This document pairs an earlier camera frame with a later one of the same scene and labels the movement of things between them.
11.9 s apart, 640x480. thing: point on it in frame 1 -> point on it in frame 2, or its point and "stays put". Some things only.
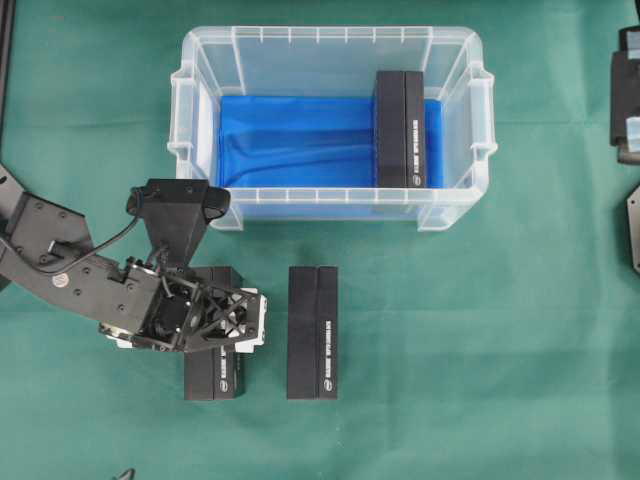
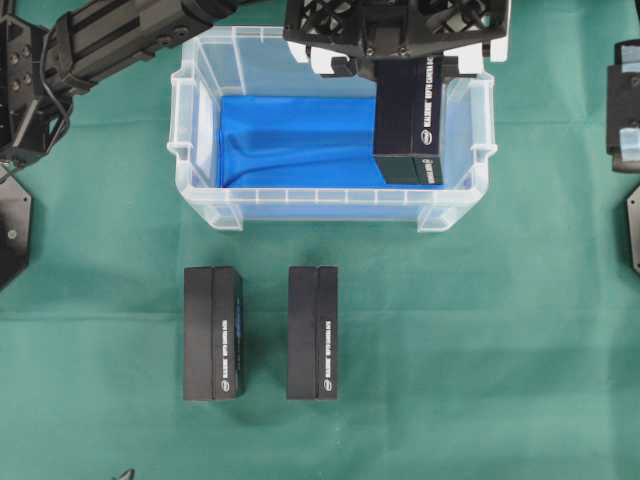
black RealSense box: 214,374 stays put
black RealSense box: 312,371 stays put
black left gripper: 168,309 -> 396,29
